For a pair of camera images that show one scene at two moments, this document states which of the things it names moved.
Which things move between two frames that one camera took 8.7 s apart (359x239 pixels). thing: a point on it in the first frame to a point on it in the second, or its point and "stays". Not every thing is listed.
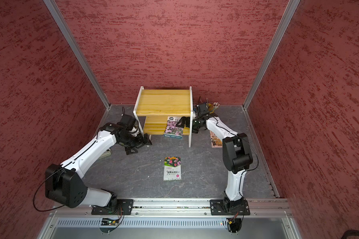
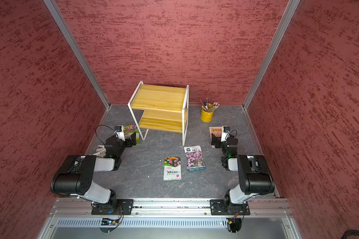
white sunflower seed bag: [172, 168] stays
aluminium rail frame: [173, 218] stays
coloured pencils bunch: [211, 107] stays
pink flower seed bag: [172, 130] to [195, 160]
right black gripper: [183, 119] to [218, 141]
